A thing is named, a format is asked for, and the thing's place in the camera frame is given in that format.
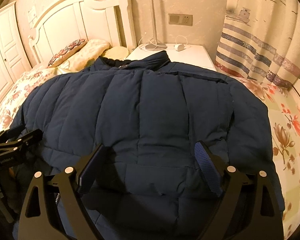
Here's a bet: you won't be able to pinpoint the navy blue puffer jacket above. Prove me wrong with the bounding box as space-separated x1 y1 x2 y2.
11 51 285 239

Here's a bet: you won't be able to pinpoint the white wardrobe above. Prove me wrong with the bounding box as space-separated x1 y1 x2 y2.
0 1 32 102

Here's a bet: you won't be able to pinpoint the floral bed sheet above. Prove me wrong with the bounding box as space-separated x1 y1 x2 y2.
0 67 300 239

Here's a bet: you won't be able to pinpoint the patterned round cushion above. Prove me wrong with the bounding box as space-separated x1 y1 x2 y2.
47 38 87 68

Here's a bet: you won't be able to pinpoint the cream floral pillow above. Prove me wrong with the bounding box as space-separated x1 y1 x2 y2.
57 39 110 74

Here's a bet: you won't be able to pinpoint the yellow pillow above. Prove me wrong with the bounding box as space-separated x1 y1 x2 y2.
101 46 129 60

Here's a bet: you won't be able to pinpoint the white wooden headboard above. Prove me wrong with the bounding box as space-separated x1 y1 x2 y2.
28 0 137 63

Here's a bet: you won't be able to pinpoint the white nightstand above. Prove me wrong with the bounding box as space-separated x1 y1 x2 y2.
127 43 217 71

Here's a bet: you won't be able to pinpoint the white floor lamp pole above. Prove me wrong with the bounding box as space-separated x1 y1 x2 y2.
145 0 167 51

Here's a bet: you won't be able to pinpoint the nautical striped curtain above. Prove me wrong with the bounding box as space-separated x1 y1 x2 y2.
215 0 300 89

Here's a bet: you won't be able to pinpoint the paper notices on wall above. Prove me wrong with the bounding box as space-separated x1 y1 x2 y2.
27 5 37 29

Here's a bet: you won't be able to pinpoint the white charger with cable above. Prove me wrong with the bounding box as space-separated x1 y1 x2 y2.
137 31 193 53

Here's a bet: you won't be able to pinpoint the wall socket panel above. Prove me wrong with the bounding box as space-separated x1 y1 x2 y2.
168 14 193 27

